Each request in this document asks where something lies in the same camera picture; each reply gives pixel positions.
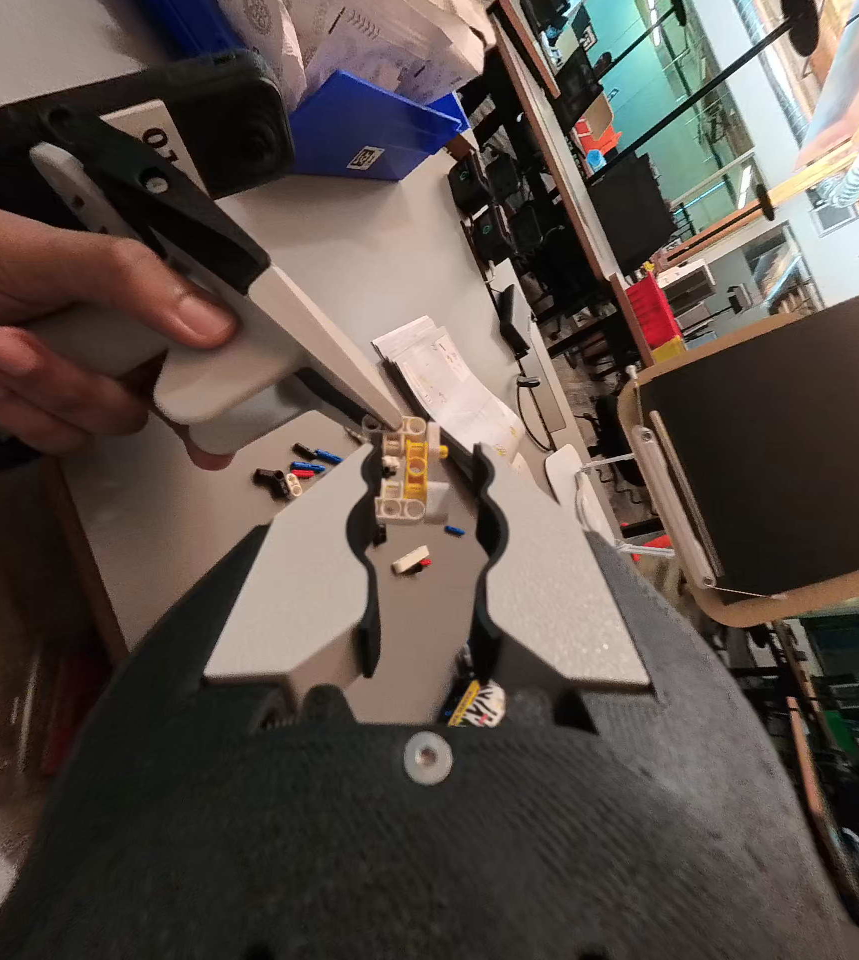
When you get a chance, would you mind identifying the blue storage bin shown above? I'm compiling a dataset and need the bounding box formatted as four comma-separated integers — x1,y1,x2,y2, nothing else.
137,0,472,183

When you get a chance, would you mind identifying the black desk device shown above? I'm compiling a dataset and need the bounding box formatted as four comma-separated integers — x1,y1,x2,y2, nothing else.
495,283,536,360

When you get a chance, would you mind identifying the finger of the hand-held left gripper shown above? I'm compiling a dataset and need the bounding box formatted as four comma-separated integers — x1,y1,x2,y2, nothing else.
188,369,372,456
152,261,407,432

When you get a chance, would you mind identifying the black floor lamp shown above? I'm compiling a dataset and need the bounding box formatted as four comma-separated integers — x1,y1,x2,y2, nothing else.
669,193,777,255
608,0,827,168

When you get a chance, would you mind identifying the red crate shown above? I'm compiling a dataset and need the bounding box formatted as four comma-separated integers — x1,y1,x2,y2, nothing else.
624,271,684,354

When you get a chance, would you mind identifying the pile of loose lego pieces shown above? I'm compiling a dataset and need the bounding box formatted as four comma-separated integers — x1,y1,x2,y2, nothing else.
253,442,342,502

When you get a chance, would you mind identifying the black board book stand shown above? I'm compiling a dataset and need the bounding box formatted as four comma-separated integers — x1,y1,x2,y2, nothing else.
544,277,859,627

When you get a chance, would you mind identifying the small white brick piece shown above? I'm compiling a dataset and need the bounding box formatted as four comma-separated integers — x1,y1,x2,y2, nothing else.
365,416,452,526

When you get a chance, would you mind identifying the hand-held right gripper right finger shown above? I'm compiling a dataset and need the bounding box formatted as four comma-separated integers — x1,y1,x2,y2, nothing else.
465,442,653,697

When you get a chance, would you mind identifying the zebra striped lego helicopter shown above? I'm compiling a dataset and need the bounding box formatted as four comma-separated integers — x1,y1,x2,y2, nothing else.
440,641,509,729

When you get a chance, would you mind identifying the black cable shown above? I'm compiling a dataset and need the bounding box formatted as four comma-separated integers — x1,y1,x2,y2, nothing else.
514,366,560,455

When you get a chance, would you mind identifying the lego instruction booklet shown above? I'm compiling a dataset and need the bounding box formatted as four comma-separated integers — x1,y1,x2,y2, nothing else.
371,315,532,470

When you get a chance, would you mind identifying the black monitor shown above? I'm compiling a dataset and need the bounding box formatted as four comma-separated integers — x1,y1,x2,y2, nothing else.
587,153,677,277

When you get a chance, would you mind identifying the bundle of printed paper bags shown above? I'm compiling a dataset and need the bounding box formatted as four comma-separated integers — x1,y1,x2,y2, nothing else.
215,0,498,102

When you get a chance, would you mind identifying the person's left hand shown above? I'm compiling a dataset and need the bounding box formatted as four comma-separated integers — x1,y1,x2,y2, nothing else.
0,195,240,474

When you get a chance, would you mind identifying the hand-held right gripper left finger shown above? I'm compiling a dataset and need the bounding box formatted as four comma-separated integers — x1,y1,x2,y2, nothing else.
203,441,384,699

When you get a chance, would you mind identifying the black cube device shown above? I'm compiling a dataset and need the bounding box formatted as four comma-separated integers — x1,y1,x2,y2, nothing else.
468,202,515,264
446,148,492,215

